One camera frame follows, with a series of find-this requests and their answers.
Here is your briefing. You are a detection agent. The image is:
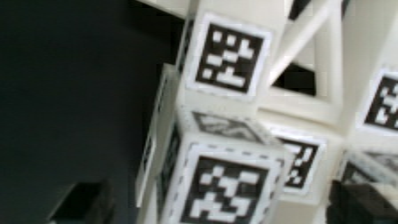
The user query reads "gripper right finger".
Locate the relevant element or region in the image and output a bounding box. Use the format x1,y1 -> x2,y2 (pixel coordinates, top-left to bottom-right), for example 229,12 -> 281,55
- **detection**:
325,181 -> 398,224

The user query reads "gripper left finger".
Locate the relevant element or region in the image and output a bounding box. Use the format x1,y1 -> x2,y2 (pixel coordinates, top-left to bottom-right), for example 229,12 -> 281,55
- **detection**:
48,181 -> 115,224

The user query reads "white chair leg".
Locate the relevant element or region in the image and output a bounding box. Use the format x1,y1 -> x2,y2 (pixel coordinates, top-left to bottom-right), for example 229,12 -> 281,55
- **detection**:
156,109 -> 291,224
337,150 -> 398,188

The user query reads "white chair back part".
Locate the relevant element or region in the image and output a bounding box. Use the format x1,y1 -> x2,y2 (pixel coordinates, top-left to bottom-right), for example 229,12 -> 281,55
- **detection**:
135,0 -> 398,224

